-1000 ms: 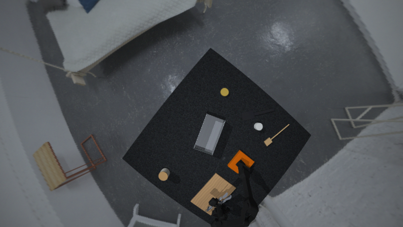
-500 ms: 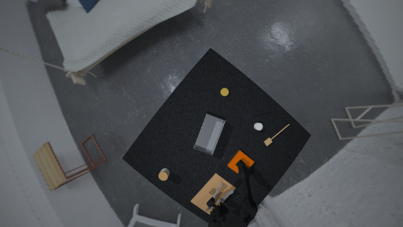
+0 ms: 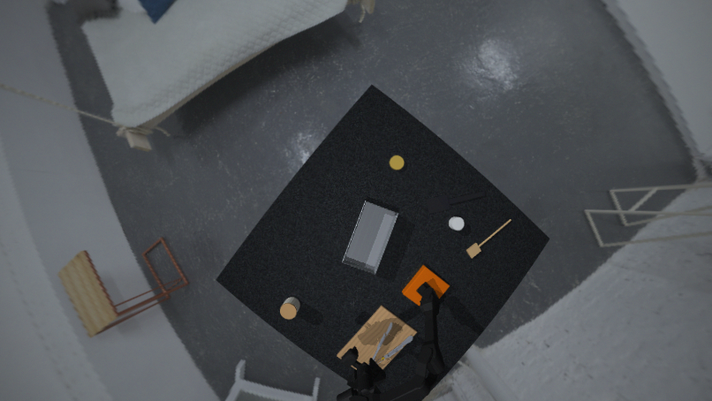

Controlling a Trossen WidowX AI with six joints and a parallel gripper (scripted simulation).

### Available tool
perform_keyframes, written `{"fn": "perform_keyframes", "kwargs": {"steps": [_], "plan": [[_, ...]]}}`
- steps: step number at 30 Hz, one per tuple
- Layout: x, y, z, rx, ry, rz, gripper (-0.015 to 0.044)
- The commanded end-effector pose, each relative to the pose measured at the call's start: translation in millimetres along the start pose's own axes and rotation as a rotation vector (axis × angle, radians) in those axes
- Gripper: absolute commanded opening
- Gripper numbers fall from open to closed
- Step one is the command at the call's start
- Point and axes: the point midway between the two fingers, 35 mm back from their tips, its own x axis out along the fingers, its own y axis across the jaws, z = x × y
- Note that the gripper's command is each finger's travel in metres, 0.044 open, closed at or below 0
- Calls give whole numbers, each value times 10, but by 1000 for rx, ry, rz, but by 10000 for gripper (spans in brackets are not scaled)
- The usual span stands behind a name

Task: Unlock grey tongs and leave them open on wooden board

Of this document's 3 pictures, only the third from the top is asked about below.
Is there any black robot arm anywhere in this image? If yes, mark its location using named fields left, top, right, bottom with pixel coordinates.
left=337, top=282, right=445, bottom=401

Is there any white cylinder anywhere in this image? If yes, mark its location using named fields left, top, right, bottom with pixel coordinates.
left=449, top=216, right=464, bottom=231

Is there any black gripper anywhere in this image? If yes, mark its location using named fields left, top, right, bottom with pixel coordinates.
left=342, top=346, right=386, bottom=387

